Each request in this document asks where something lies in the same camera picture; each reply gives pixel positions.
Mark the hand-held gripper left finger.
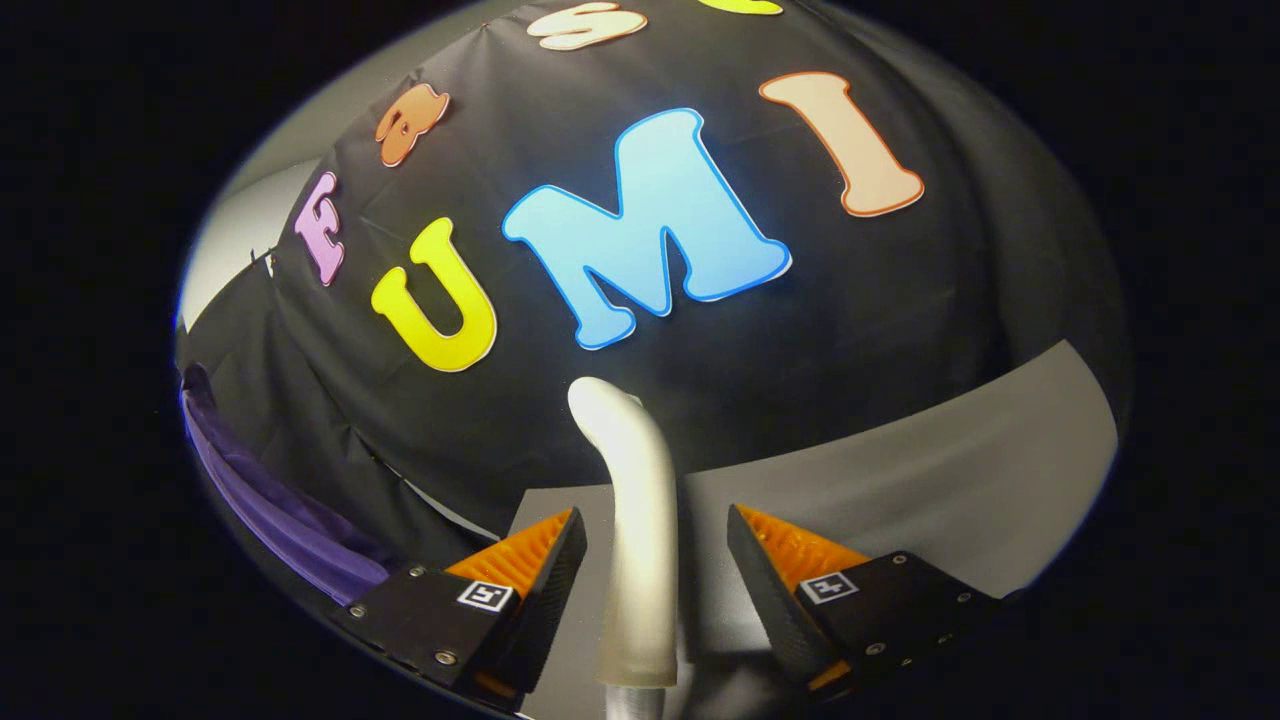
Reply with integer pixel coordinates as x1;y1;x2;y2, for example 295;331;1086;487
330;507;588;698

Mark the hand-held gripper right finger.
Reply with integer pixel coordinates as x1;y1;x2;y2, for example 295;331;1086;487
727;503;1001;696

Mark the white garment steamer head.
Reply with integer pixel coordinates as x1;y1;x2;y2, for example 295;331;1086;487
567;377;681;689

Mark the purple corduroy jacket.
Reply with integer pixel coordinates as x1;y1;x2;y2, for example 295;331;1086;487
180;362;401;606

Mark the grey cabinet with dark top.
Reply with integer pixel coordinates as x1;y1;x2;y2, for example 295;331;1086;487
510;340;1119;720

